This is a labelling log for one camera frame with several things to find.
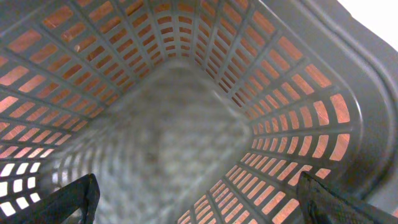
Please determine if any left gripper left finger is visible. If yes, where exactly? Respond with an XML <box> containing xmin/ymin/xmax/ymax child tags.
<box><xmin>1</xmin><ymin>174</ymin><xmax>100</xmax><ymax>224</ymax></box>

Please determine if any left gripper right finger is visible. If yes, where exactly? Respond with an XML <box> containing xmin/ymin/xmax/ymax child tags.
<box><xmin>296</xmin><ymin>172</ymin><xmax>397</xmax><ymax>224</ymax></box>

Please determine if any grey plastic mesh basket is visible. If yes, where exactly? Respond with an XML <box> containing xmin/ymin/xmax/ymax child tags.
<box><xmin>1</xmin><ymin>0</ymin><xmax>397</xmax><ymax>223</ymax></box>

